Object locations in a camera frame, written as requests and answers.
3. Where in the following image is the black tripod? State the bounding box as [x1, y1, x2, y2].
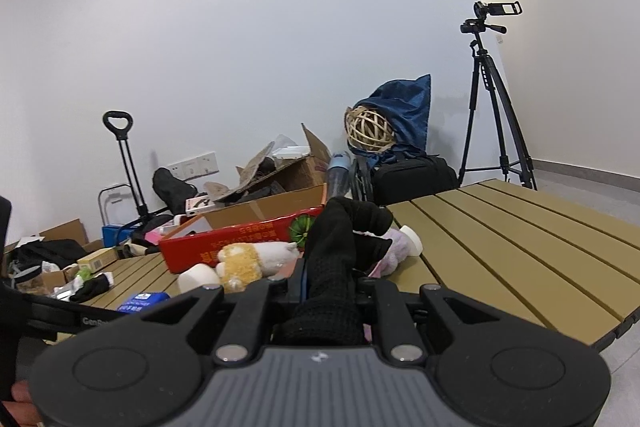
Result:
[457, 21, 539, 194]

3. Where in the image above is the pale yellow carton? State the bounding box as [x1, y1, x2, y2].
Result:
[76, 247, 121, 271]

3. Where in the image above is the tan folding table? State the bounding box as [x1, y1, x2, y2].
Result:
[55, 178, 640, 354]

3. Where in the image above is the black padded bag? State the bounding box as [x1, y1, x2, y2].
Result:
[152, 167, 199, 216]

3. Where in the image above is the large brown cardboard box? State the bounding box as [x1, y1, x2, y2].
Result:
[39, 218, 91, 244]

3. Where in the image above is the pale purple fluffy cloth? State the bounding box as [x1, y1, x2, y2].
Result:
[366, 229, 417, 279]

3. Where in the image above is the person's left hand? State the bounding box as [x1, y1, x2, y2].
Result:
[0, 381, 45, 427]

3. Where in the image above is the black wagon handle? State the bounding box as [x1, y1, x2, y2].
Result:
[102, 110, 151, 229]

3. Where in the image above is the open brown cardboard box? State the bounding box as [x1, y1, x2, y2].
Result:
[204, 122, 334, 229]

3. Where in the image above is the blue tissue packet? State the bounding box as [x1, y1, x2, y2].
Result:
[115, 291, 171, 314]

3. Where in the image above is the blue plastic box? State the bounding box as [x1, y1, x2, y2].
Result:
[102, 224, 134, 249]

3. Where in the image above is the black knitted cloth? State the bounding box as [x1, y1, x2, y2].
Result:
[272, 195, 396, 349]

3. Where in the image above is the red cardboard box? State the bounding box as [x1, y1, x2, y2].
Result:
[158, 205, 326, 276]

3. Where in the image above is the small pink white box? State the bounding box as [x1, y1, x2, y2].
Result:
[184, 195, 216, 216]

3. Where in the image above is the white plastic container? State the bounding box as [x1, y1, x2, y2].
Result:
[272, 145, 314, 161]

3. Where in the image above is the dark blue fabric bag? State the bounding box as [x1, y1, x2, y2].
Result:
[357, 74, 432, 164]

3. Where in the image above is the black glove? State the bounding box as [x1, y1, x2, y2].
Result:
[74, 272, 115, 304]

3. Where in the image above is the yellow plush toy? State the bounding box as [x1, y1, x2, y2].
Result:
[214, 240, 301, 294]

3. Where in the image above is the wicker ball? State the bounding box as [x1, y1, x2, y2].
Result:
[343, 105, 397, 154]

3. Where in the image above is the black camcorder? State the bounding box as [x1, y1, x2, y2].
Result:
[472, 0, 524, 21]

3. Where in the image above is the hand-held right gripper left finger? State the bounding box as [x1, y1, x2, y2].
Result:
[135, 257, 308, 365]

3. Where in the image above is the black backpack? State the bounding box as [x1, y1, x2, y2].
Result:
[9, 239, 87, 279]

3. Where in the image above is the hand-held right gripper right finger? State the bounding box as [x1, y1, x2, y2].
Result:
[350, 278, 503, 365]

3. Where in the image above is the black carry bag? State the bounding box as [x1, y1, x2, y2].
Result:
[372, 155, 459, 206]

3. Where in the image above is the white wall outlet strip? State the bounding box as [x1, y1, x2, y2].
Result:
[167, 151, 220, 180]

